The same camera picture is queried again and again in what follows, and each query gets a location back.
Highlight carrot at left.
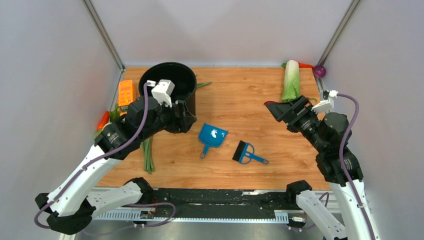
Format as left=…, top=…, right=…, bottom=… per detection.
left=96, top=111, right=110, bottom=131

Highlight purple cable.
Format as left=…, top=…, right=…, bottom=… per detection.
left=33, top=82, right=177, bottom=230
left=288, top=93, right=377, bottom=240

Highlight carrot at right corner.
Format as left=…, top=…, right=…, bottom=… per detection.
left=298, top=62, right=314, bottom=69

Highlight orange juice carton back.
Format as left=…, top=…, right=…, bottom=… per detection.
left=117, top=79, right=136, bottom=107

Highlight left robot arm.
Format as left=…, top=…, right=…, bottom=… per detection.
left=34, top=95, right=197, bottom=235

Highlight purple onion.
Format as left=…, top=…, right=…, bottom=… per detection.
left=312, top=65, right=327, bottom=78

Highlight green bean bundle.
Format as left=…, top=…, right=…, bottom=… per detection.
left=140, top=137, right=156, bottom=175

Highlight black trash bucket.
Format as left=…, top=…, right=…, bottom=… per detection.
left=138, top=62, right=197, bottom=116

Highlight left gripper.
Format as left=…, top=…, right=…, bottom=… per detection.
left=140, top=96, right=198, bottom=142

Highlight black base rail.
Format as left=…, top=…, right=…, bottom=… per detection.
left=143, top=188, right=304, bottom=218

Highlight white slotted cable duct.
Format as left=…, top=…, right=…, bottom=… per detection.
left=95, top=208, right=289, bottom=224

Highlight napa cabbage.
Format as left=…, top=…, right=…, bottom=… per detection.
left=281, top=59, right=301, bottom=102

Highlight blue hand brush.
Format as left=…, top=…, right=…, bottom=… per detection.
left=232, top=140, right=269, bottom=165

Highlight blue dustpan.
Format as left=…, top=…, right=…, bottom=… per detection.
left=198, top=123, right=229, bottom=159

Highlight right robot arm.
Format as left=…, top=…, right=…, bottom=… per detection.
left=266, top=90, right=379, bottom=240

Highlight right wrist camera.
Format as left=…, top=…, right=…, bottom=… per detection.
left=312, top=90, right=339, bottom=114

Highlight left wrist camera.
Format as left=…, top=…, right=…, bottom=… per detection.
left=147, top=79, right=175, bottom=108

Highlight green beans behind bucket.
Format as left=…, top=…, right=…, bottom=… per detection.
left=196, top=81, right=212, bottom=88

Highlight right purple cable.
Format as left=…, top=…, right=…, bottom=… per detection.
left=288, top=93, right=377, bottom=240

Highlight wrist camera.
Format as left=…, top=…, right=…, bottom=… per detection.
left=147, top=79, right=175, bottom=108
left=312, top=90, right=339, bottom=114

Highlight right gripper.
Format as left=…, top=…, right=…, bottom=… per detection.
left=264, top=94, right=326, bottom=153

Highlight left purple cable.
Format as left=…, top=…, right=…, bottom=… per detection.
left=33, top=82, right=177, bottom=230

